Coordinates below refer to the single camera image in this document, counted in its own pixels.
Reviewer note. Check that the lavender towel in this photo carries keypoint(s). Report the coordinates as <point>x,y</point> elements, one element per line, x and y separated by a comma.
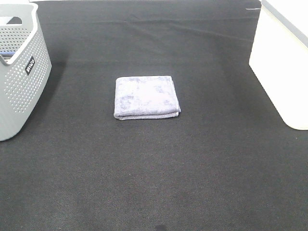
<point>146,97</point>

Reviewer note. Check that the black fabric table mat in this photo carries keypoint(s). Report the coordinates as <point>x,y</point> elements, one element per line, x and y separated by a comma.
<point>227,162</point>

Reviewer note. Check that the white plastic bin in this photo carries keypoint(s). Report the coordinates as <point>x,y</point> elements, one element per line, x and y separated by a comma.
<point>279,58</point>

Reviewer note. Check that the grey perforated laundry basket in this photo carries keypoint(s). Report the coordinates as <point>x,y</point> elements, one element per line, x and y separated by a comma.
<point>24,76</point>

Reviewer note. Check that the blue towel inside basket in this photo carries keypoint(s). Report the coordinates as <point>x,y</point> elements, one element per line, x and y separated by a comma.
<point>6,55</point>

